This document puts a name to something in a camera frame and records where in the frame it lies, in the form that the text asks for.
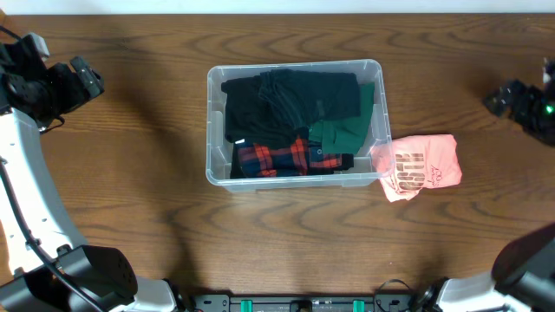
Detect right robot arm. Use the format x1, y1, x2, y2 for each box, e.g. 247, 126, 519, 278
421, 76, 554, 312

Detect pink printed t-shirt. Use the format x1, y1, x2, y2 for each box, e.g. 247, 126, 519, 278
372, 134, 462, 202

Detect green garment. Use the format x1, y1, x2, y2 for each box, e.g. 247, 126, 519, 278
309, 83, 375, 154

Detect black pants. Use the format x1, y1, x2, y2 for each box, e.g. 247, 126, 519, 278
229, 142, 356, 179

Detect red navy plaid shirt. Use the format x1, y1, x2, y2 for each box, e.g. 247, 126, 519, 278
236, 134, 343, 179

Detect left black cable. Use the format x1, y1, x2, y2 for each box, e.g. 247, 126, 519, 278
0, 25, 105, 312

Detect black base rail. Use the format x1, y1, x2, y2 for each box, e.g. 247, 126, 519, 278
194, 294, 425, 312

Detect clear plastic storage bin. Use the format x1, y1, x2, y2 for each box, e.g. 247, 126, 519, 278
206, 59, 395, 192

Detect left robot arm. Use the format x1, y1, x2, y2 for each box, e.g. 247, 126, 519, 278
1, 33, 193, 311

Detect black garment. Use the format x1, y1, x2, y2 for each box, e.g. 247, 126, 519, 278
220, 75, 308, 149

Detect dark navy shirt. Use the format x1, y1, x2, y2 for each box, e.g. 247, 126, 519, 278
258, 69, 361, 129

